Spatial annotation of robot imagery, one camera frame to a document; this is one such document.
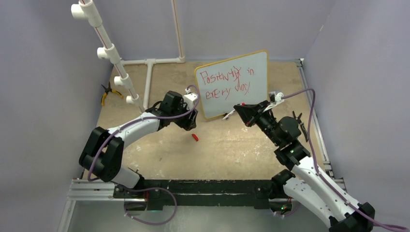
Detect red-capped white marker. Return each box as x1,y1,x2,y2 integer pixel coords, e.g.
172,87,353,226
224,102,245,120

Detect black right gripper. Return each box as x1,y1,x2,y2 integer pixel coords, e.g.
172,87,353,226
235,100,282,146

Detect white PVC pipe frame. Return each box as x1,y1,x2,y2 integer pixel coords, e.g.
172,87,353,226
71,0,186,113

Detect yellow-handled pliers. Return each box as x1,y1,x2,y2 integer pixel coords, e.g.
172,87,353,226
101,82,123,106

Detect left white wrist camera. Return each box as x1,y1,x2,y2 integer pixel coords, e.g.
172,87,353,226
183,93,199,110

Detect yellow-framed whiteboard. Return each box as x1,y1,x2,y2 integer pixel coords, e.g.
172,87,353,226
194,50,269,119

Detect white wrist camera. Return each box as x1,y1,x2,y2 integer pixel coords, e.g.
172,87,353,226
268,91,284,105
183,93,199,110

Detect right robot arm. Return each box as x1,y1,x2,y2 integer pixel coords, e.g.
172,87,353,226
234,101,375,232

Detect green-handled pliers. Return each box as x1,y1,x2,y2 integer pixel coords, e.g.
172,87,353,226
292,111,309,142

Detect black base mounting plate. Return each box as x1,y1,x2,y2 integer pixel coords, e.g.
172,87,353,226
113,179,303,212

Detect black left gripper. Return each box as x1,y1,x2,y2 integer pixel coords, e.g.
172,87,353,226
170,101,197,130

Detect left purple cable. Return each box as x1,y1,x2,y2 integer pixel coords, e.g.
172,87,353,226
87,85,201,226

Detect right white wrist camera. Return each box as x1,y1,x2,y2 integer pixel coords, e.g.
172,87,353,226
268,91,284,105

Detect red marker cap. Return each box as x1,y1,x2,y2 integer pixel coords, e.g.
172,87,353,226
192,133,199,141

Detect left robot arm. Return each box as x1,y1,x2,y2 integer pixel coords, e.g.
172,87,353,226
79,89,200,198

